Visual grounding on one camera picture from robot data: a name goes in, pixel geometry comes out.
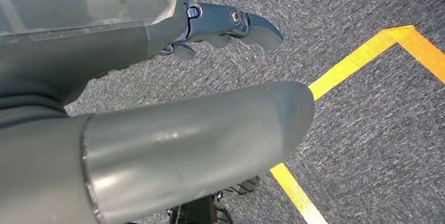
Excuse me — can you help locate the black robot left foot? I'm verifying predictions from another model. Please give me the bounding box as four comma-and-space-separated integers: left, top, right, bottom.
222, 175, 260, 196

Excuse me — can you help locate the yellow floor tape rectangle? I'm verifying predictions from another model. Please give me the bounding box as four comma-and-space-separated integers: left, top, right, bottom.
269, 24, 445, 224

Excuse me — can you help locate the black robot leg frame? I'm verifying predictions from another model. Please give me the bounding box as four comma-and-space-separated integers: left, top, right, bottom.
166, 194, 234, 224

